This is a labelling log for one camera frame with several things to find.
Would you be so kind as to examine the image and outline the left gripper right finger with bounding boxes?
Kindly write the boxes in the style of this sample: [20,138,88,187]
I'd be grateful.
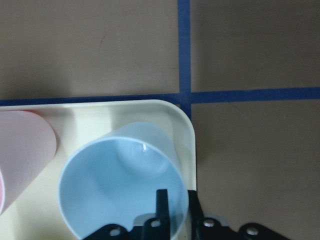
[188,190,207,240]

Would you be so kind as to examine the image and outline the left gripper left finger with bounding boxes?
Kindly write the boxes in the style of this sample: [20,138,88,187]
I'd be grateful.
[156,189,171,240]

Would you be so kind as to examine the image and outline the light blue cup front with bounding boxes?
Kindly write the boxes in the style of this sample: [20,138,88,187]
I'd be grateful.
[58,122,189,239]

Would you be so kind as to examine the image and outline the pink ikea cup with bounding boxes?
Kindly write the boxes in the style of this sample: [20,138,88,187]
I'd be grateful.
[0,110,57,213]

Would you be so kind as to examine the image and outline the cream serving tray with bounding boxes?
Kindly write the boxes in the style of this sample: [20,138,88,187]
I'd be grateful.
[0,100,196,240]

